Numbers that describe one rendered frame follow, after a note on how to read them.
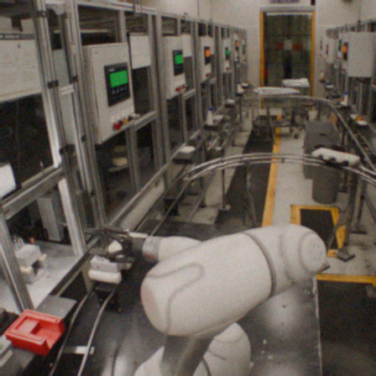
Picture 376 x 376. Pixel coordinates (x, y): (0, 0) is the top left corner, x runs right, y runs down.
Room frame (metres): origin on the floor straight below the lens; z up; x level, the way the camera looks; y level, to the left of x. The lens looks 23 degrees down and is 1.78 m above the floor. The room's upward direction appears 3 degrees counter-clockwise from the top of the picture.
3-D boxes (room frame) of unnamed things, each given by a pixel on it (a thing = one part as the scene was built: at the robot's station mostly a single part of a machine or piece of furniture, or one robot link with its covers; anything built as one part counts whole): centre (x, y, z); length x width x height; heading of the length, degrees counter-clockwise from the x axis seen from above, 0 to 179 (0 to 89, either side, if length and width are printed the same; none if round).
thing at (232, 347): (0.77, -0.08, 0.85); 0.18 x 0.16 x 0.22; 116
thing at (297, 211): (2.90, -1.24, 0.01); 1.00 x 0.55 x 0.01; 164
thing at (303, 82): (7.44, -2.40, 0.48); 0.84 x 0.58 x 0.97; 172
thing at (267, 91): (6.33, -1.66, 0.48); 0.88 x 0.56 x 0.96; 92
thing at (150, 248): (1.00, 0.14, 1.12); 0.09 x 0.06 x 0.09; 164
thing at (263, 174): (5.48, -1.19, 0.01); 5.85 x 0.59 x 0.01; 164
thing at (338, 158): (2.58, -1.20, 0.84); 0.37 x 0.14 x 0.10; 42
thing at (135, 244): (1.02, 0.21, 1.12); 0.09 x 0.07 x 0.08; 74
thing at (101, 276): (1.36, 0.35, 0.84); 0.36 x 0.14 x 0.10; 164
